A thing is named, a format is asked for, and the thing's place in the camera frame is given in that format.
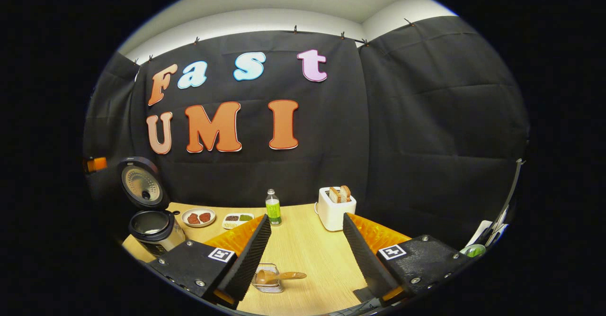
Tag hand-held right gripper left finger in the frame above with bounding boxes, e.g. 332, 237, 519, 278
149, 214, 273, 309

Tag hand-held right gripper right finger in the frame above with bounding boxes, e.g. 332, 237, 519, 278
342, 213, 469, 307

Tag wooden spoon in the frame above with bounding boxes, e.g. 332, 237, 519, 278
256, 270, 307, 286

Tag clear chopstick holder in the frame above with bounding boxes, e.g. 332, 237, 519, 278
252, 264, 285, 294

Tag black rice cooker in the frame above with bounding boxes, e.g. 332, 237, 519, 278
117, 156, 186, 258

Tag white divided bean tray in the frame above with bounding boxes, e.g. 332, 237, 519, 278
222, 213, 255, 230

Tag green drink bottle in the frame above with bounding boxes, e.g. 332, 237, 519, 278
265, 189, 282, 226

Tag white toaster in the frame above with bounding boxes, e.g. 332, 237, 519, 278
316, 187, 357, 232

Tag white round plate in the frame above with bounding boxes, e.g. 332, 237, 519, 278
181, 208, 216, 228

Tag black backdrop cloth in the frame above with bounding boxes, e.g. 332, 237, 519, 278
83, 15, 530, 250

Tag white papers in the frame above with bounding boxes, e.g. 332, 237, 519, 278
471, 207, 509, 248

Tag row of small cloth clips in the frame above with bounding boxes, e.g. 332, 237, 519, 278
134, 18, 413, 65

